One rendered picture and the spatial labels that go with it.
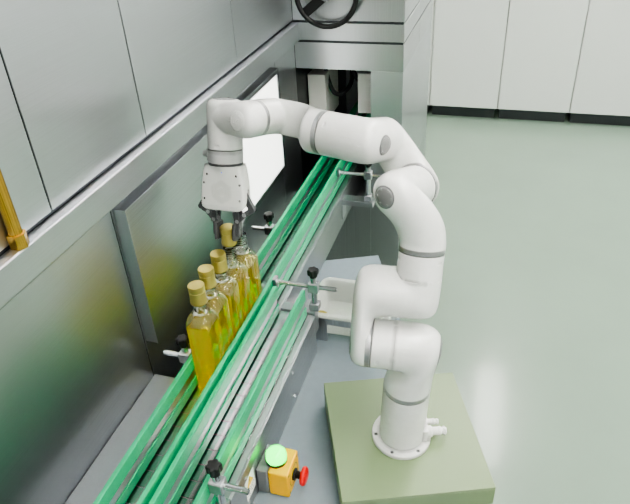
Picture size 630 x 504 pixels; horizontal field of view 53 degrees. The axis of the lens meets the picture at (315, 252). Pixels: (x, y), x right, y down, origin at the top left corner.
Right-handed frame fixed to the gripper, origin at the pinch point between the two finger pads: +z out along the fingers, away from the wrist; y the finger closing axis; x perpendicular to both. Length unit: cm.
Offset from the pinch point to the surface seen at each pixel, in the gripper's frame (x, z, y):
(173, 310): -4.4, 19.5, -12.2
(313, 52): 91, -36, -8
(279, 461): -22, 41, 20
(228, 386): -14.3, 30.5, 5.7
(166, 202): -4.9, -6.4, -12.1
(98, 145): -23.0, -21.4, -15.0
